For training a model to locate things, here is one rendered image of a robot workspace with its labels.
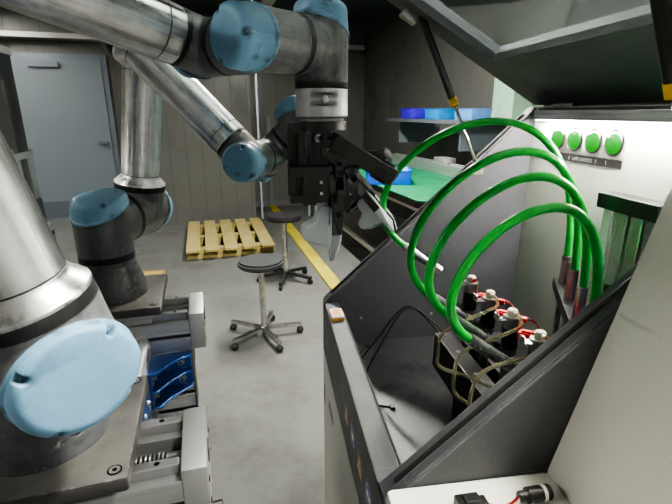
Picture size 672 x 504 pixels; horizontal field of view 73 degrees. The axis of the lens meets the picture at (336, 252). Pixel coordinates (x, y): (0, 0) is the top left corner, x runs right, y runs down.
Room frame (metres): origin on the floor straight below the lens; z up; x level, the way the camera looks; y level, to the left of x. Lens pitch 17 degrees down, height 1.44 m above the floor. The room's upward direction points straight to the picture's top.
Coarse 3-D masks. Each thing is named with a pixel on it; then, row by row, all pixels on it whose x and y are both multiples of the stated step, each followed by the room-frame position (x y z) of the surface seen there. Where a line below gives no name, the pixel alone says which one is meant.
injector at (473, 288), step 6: (468, 288) 0.83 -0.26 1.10; (474, 288) 0.83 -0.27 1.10; (468, 294) 0.83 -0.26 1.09; (462, 300) 0.85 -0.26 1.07; (468, 300) 0.83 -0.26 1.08; (456, 306) 0.83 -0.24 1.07; (462, 306) 0.84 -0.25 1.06; (468, 306) 0.83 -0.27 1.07; (474, 306) 0.83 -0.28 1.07; (468, 312) 0.83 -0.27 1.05; (474, 312) 0.83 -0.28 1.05; (462, 342) 0.84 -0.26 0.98
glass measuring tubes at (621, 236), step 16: (608, 192) 0.86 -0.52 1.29; (608, 208) 0.84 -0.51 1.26; (624, 208) 0.80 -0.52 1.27; (640, 208) 0.76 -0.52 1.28; (656, 208) 0.73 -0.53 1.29; (608, 224) 0.85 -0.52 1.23; (624, 224) 0.81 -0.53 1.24; (640, 224) 0.78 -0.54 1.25; (608, 240) 0.85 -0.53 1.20; (624, 240) 0.82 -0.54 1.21; (640, 240) 0.78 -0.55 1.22; (608, 256) 0.85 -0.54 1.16; (624, 256) 0.79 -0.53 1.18; (640, 256) 0.75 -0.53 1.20; (608, 272) 0.82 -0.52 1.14; (624, 272) 0.78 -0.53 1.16
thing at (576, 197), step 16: (528, 176) 0.68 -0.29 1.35; (544, 176) 0.68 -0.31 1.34; (560, 176) 0.69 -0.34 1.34; (496, 192) 0.67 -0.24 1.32; (576, 192) 0.69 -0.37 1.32; (464, 208) 0.67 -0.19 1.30; (448, 224) 0.67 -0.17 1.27; (432, 256) 0.66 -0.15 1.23; (432, 272) 0.66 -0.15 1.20; (432, 288) 0.66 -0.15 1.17; (576, 288) 0.71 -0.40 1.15; (432, 304) 0.66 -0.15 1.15; (576, 304) 0.70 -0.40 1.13; (464, 320) 0.67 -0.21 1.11; (480, 336) 0.67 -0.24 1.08
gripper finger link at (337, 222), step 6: (336, 180) 0.66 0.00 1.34; (336, 186) 0.66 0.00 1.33; (336, 192) 0.65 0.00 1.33; (342, 192) 0.64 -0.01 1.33; (336, 198) 0.64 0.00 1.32; (342, 198) 0.64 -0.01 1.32; (336, 204) 0.64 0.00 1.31; (342, 204) 0.64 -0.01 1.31; (336, 210) 0.64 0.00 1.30; (342, 210) 0.64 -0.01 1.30; (336, 216) 0.64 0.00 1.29; (342, 216) 0.64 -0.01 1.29; (336, 222) 0.65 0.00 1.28; (342, 222) 0.65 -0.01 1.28; (336, 228) 0.65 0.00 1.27; (342, 228) 0.65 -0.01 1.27; (336, 234) 0.65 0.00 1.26
